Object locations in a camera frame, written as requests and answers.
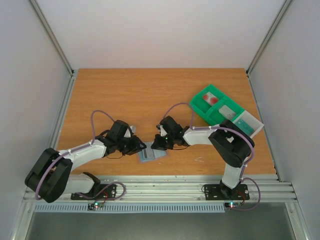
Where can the red circle card stack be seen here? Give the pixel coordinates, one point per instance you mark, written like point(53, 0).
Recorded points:
point(210, 98)

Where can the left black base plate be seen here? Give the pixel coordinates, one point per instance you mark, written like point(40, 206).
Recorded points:
point(103, 191)

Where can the pink leather card holder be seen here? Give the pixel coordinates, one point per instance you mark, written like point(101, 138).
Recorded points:
point(158, 153)

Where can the grey slotted cable duct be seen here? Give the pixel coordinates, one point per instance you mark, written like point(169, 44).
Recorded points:
point(130, 208)

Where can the aluminium frame post left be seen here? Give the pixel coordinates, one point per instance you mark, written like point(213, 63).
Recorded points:
point(46, 26)

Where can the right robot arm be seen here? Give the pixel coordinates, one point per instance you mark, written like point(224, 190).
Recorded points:
point(234, 146)

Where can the aluminium frame post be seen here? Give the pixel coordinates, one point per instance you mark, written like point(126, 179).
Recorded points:
point(46, 26)
point(269, 35)

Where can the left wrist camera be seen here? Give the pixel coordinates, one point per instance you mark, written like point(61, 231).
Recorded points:
point(130, 131)

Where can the white bin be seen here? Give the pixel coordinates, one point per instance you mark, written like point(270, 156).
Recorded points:
point(251, 120)

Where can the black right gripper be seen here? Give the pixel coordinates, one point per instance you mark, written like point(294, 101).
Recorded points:
point(161, 142)

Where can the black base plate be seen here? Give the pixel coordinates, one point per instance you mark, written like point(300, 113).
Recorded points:
point(103, 191)
point(219, 192)

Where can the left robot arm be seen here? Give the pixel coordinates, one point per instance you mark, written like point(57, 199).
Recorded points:
point(51, 177)

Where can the grey stripe white card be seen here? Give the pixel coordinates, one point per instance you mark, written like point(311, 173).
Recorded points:
point(146, 155)

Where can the aluminium frame post right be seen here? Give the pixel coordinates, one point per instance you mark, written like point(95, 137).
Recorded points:
point(269, 35)

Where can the large green bin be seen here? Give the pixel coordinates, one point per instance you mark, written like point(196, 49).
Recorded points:
point(207, 103)

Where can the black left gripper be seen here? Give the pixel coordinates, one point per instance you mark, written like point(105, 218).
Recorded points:
point(136, 147)

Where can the small green bin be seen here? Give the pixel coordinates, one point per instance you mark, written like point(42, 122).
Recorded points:
point(213, 117)

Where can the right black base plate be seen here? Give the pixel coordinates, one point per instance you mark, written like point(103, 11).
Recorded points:
point(219, 192)

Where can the teal card stack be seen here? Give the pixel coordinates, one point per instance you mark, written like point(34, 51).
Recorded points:
point(245, 127)

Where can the aluminium front rail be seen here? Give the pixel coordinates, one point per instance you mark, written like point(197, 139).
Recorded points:
point(187, 188)

